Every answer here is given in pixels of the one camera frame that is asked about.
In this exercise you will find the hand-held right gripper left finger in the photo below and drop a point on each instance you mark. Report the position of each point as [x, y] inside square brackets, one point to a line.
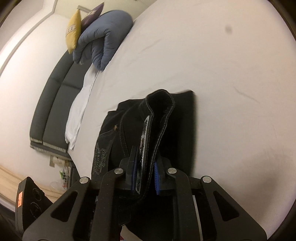
[133, 172]

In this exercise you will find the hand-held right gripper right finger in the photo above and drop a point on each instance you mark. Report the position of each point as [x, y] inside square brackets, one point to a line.
[158, 179]

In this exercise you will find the black pants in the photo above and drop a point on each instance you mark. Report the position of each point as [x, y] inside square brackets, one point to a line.
[180, 127]

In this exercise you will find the white blanket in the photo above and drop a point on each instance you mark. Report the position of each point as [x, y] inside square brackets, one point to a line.
[78, 111]

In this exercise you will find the grey padded headboard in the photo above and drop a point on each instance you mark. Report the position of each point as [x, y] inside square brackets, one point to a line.
[55, 104]

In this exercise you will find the bed with white sheet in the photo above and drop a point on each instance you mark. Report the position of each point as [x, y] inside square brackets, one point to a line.
[208, 69]

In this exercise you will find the blue folded duvet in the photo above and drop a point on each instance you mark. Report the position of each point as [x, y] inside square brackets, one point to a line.
[106, 32]

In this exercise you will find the yellow pillow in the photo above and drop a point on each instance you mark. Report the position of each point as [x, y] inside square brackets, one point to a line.
[74, 32]

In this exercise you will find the purple pillow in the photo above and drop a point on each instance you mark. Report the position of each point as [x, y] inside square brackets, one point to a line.
[92, 15]

